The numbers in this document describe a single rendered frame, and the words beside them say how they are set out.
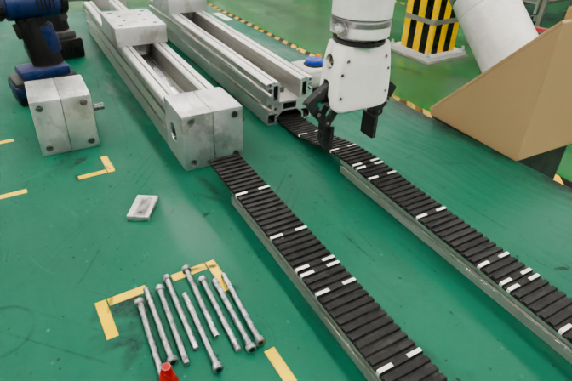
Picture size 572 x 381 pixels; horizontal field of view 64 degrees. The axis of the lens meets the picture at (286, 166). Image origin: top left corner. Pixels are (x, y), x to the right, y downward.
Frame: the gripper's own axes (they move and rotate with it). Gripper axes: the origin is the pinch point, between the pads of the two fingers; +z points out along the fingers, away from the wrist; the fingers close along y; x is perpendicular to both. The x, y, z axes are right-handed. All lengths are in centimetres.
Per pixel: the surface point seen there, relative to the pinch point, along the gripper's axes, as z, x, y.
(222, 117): -2.1, 9.6, -17.3
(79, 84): -3.4, 29.0, -35.0
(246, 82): 0.2, 27.3, -4.8
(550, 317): 2.8, -37.8, -2.0
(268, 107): 2.8, 19.8, -3.7
